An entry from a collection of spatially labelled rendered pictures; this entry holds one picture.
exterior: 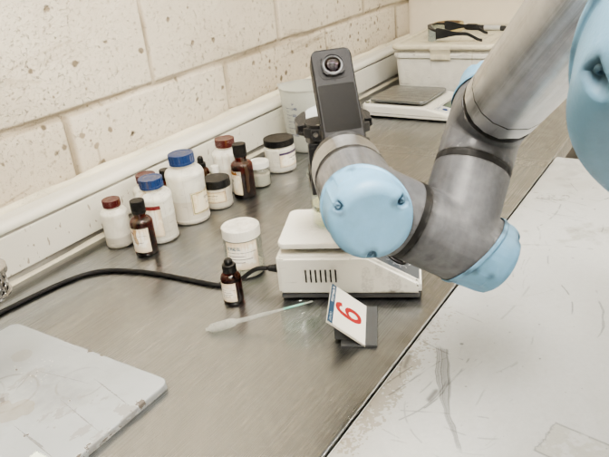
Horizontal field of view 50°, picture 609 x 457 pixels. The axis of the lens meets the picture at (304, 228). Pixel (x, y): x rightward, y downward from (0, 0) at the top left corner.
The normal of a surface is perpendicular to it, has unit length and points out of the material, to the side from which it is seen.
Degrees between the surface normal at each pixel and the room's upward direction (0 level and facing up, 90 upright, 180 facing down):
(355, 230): 89
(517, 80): 117
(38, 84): 90
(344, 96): 57
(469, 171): 45
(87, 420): 0
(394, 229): 88
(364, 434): 0
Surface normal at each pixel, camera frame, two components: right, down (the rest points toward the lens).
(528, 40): -0.89, 0.42
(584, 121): -0.71, 0.67
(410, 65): -0.49, 0.46
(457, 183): -0.33, -0.37
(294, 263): -0.15, 0.43
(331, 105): 0.04, -0.14
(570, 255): -0.09, -0.90
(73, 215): 0.84, 0.15
